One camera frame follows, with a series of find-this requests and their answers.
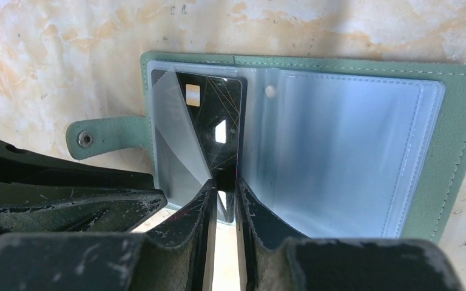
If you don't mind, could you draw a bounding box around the green leather card holder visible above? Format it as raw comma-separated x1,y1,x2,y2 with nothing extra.
66,52,466,242

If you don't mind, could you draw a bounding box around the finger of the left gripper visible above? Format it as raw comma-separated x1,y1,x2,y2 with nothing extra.
0,182,167,235
0,140,154,189

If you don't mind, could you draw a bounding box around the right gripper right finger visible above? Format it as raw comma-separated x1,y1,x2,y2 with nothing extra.
236,179,464,290

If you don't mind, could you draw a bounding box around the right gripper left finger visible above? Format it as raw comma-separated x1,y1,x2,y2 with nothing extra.
0,180,217,290

